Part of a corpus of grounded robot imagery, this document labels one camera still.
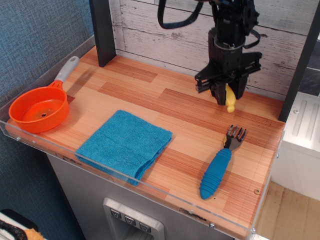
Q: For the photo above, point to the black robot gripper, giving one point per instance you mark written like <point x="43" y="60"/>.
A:
<point x="227" y="67"/>

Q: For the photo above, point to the yellow toy banana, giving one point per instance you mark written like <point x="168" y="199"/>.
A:
<point x="230" y="99"/>

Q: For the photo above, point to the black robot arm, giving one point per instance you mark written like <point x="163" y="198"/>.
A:
<point x="234" y="25"/>

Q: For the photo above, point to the white cabinet at right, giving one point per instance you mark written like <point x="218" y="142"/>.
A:
<point x="297" y="163"/>

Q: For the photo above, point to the folded blue cloth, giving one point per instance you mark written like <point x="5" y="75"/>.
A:
<point x="125" y="146"/>

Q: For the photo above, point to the silver dispenser panel with buttons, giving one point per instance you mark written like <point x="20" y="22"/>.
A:
<point x="126" y="223"/>

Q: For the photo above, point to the grey toy fridge cabinet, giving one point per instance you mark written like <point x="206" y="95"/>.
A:
<point x="85" y="192"/>

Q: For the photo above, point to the clear acrylic table guard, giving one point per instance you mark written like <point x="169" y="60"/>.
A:
<point x="168" y="99"/>

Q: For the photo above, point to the dark grey right post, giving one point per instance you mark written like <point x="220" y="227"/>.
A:
<point x="306" y="53"/>

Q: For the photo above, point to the dark grey post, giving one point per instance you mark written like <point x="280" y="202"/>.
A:
<point x="103" y="31"/>
<point x="306" y="53"/>

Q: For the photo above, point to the fork with blue handle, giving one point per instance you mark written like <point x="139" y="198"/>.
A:
<point x="215" y="172"/>

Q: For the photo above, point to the dark grey left post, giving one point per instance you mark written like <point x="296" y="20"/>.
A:
<point x="103" y="31"/>

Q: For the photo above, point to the orange pot with grey handle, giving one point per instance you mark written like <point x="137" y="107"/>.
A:
<point x="44" y="108"/>

